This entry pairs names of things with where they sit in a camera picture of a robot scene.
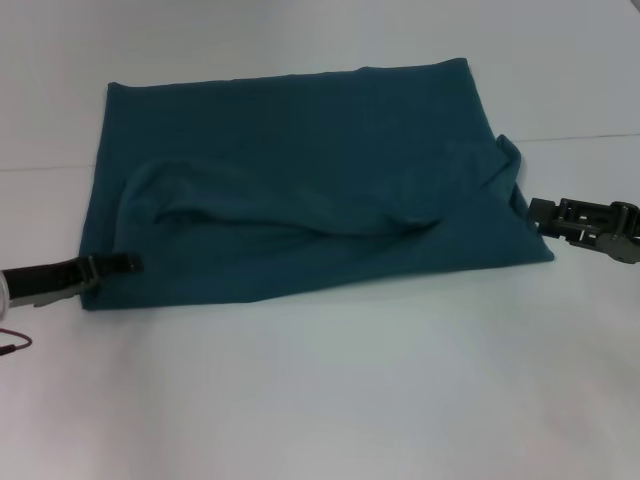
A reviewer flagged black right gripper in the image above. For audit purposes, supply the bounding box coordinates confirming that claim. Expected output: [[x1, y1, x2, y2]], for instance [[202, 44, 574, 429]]
[[527, 197, 640, 265]]

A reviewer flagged red cable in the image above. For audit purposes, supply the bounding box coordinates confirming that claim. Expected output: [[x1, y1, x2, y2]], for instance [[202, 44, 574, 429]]
[[0, 328, 34, 355]]

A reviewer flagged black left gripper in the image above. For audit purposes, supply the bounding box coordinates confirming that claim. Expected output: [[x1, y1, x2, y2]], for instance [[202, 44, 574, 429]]
[[2, 252, 145, 310]]

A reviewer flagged teal t-shirt with FREE print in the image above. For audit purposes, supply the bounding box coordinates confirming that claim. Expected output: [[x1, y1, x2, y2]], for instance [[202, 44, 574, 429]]
[[78, 58, 556, 313]]

